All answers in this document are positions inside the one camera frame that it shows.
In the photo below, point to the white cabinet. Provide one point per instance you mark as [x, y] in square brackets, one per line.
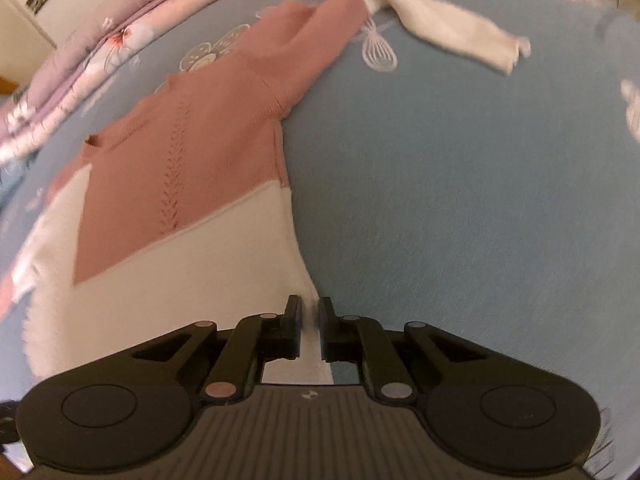
[65, 15]

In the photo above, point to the blue floral bed sheet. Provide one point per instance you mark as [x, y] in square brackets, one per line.
[450, 185]

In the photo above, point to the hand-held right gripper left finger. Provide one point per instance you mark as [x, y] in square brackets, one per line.
[290, 332]

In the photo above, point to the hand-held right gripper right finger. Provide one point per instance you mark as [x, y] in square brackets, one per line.
[327, 332]

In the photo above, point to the pink floral folded quilt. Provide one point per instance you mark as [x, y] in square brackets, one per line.
[100, 50]

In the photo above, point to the pink and white sweater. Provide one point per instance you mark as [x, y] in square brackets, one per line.
[200, 160]

